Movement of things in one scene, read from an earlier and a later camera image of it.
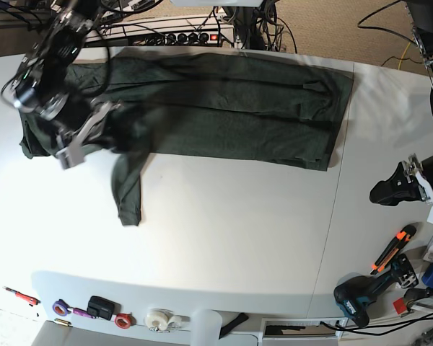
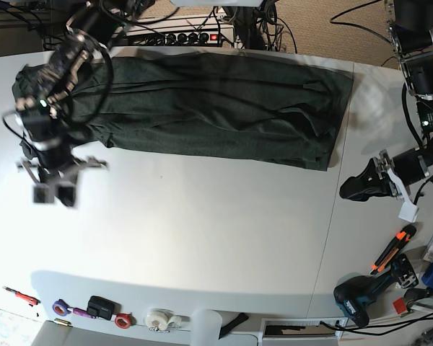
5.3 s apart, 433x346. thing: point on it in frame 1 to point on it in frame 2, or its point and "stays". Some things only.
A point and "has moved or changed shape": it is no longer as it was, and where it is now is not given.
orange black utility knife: [386, 256] stays
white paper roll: [205, 325] stays
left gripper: [73, 154] to [61, 184]
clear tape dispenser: [165, 321] stays
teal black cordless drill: [353, 295] stays
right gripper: [399, 187] to [371, 183]
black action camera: [99, 307] stays
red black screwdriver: [21, 296] stays
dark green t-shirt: [272, 109] has moved or changed shape
